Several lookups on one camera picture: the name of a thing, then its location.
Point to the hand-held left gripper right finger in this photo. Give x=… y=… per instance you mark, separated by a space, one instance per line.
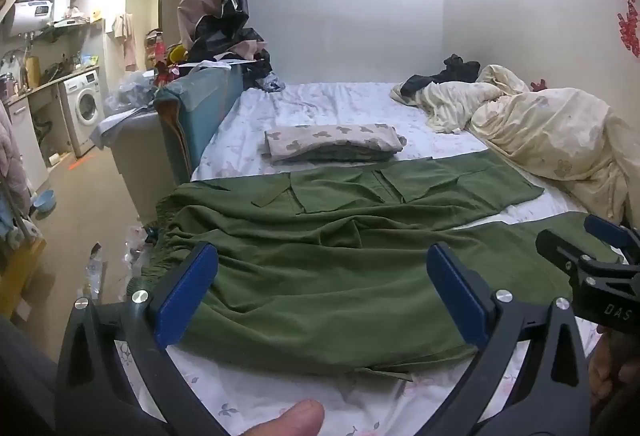
x=457 y=296

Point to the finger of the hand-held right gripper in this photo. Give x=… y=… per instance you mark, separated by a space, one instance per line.
x=612 y=231
x=555 y=246

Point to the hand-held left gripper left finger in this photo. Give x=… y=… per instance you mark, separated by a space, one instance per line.
x=185 y=296

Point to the green pants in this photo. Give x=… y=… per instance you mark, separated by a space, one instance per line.
x=320 y=266

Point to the person's right hand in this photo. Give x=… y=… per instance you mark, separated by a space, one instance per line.
x=602 y=366

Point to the person's left hand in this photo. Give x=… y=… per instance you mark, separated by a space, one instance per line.
x=292 y=418

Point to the clear plastic bag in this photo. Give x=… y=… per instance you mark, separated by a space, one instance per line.
x=95 y=271

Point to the cream patterned duvet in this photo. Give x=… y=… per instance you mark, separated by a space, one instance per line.
x=550 y=131

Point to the grey storage box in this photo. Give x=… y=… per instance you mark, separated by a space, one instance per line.
x=135 y=156

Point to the blue plastic basin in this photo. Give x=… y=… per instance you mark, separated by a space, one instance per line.
x=44 y=202

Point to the teal padded headboard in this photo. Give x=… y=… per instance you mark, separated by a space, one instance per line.
x=200 y=111

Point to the folded stack of clothes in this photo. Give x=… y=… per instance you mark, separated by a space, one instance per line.
x=330 y=140

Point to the black clothing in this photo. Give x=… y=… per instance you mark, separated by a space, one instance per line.
x=450 y=71

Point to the white washing machine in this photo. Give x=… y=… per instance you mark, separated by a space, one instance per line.
x=85 y=111

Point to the pink quilted garment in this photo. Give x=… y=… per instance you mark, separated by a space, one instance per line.
x=12 y=161

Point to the bed with floral sheet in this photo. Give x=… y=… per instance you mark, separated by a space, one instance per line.
x=325 y=106

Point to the pile of mixed clothes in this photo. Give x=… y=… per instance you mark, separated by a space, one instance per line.
x=230 y=46

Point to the pink hanging towel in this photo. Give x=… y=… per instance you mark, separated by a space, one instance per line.
x=126 y=38

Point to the white water heater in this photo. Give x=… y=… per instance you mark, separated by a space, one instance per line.
x=27 y=18

